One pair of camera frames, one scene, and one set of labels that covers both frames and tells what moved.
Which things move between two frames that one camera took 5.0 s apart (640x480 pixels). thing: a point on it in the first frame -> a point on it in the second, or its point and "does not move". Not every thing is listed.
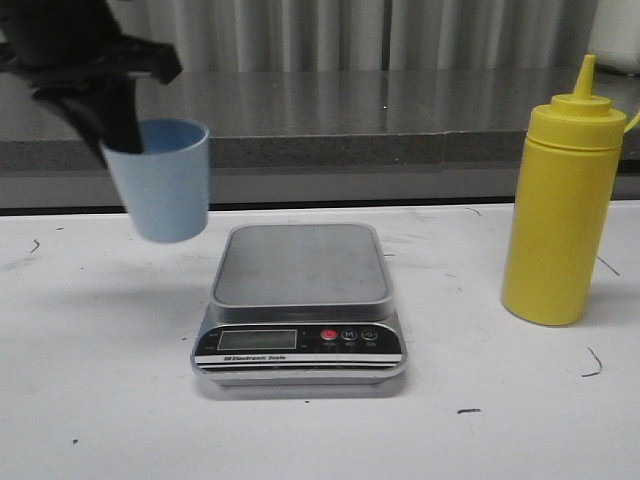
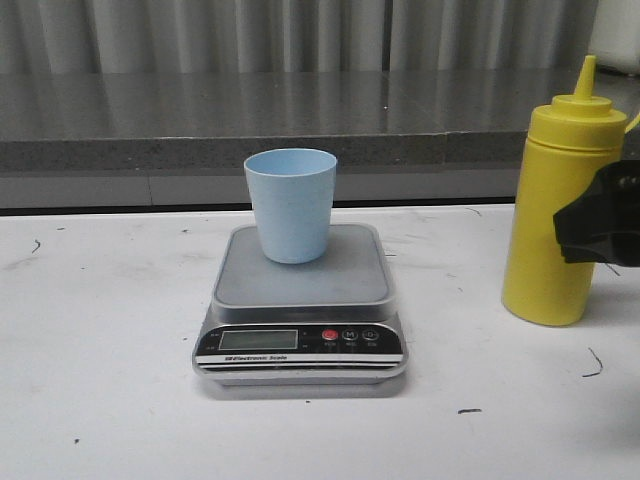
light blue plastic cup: (165, 186) -> (292, 190)
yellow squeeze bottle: (564, 187) does not move
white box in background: (614, 36) does not move
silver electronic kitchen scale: (300, 304) does not move
